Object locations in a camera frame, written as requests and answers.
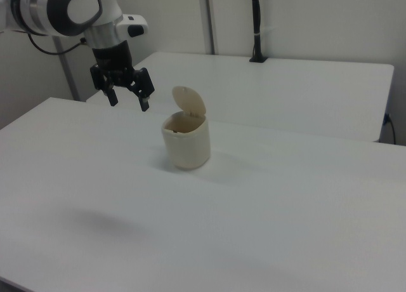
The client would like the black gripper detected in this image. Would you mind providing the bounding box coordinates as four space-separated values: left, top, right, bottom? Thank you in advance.
89 40 156 113

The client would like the aluminium frame post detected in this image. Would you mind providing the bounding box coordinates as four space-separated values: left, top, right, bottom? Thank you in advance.
202 0 219 55

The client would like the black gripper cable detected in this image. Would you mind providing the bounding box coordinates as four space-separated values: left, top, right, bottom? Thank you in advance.
27 33 88 56

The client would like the cream trash bin lid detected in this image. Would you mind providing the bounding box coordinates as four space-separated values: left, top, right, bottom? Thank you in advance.
171 85 207 117

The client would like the black cable at table edge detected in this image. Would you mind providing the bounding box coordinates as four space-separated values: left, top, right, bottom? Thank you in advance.
383 113 397 144

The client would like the white cable tie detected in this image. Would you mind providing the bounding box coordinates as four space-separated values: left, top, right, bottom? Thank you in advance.
253 27 273 39

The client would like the cream small trash bin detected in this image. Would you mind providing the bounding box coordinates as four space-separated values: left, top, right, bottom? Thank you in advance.
160 110 212 171

